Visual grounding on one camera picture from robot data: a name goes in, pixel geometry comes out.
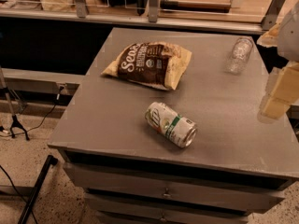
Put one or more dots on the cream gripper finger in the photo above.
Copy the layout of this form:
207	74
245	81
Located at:
270	38
281	90

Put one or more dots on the white green 7up can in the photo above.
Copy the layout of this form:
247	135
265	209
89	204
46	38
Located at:
174	127

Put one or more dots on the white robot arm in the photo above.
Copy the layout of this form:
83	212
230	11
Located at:
288	37

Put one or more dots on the clear plastic bottle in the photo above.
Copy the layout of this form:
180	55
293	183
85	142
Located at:
239	55

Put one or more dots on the brown cream chip bag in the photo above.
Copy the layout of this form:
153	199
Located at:
159	65

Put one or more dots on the upper grey drawer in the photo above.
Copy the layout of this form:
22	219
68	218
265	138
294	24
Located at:
173	188

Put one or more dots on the grey drawer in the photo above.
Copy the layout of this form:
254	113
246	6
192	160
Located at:
173	188
159	212

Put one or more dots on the grey drawer cabinet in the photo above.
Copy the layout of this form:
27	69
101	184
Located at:
200	154

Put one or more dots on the lower grey drawer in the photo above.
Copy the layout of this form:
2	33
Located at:
159	212

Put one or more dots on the black metal leg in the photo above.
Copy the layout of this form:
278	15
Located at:
28	209

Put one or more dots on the black tripod stand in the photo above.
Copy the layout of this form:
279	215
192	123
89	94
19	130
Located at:
15	123

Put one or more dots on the grey metal bracket right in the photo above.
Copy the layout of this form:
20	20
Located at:
271	15

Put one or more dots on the grey metal bracket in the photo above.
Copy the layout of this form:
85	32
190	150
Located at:
81	9
271	15
153	10

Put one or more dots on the grey metal bracket middle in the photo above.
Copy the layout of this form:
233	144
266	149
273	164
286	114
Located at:
153	10

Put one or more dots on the grey metal bracket left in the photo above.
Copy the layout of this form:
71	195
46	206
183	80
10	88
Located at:
81	9

